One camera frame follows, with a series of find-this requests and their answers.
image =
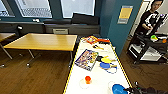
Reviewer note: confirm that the blue bowl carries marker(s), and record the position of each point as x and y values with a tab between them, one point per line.
119	89

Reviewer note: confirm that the small orange bowl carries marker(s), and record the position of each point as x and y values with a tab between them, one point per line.
88	79

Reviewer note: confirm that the white yellow air hockey table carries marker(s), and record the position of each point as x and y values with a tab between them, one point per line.
100	81

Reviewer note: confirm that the white storage bin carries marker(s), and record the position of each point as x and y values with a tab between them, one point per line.
146	53

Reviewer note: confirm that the blue paddle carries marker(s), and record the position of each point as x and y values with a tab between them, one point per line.
106	65

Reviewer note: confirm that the yellow paddle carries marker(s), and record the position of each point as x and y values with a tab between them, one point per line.
107	60

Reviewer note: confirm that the black wheeled cart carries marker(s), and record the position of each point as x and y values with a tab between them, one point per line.
143	45

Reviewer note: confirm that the small black object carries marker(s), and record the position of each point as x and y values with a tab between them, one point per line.
99	58

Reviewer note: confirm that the green item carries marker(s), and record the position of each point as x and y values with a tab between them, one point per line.
153	37

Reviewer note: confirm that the blue picture book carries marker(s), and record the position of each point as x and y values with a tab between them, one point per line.
86	60

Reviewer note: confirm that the small yellow tool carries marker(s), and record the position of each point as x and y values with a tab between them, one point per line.
99	47

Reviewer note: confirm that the orange item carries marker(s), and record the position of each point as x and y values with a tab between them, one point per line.
164	40

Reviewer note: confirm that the red long box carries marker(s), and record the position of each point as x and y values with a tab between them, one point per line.
104	41

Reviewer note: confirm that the orange game box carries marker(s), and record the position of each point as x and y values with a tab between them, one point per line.
91	40

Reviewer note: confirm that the person in black shirt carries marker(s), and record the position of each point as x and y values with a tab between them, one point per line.
148	21

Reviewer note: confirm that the dark grey bench sofa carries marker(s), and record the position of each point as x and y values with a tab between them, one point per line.
80	29

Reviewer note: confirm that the black cushion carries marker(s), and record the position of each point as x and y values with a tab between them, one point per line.
85	19

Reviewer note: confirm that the grey chair back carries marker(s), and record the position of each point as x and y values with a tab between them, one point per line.
60	31

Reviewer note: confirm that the wide window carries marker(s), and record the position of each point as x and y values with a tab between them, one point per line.
33	8
78	6

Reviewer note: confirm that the large wooden table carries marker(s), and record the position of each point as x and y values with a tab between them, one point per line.
43	41

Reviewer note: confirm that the small wooden table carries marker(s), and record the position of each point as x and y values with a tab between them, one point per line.
4	36

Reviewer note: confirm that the narrow window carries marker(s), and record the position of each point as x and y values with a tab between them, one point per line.
3	8

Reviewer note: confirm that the yellow wall poster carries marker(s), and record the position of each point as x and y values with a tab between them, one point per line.
125	14

